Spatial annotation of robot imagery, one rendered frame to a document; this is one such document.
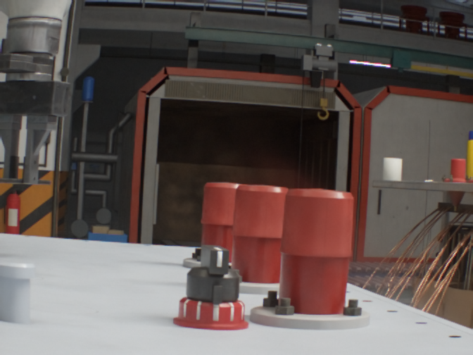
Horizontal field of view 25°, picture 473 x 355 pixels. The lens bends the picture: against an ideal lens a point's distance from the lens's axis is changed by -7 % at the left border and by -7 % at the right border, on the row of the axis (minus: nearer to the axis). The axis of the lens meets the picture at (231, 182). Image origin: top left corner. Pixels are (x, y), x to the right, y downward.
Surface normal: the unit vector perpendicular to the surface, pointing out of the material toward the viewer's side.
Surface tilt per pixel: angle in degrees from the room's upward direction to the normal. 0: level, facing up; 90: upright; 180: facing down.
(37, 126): 90
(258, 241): 90
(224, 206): 89
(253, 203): 89
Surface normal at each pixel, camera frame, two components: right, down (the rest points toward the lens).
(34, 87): -0.36, -0.02
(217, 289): 0.14, 0.01
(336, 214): 0.47, 0.01
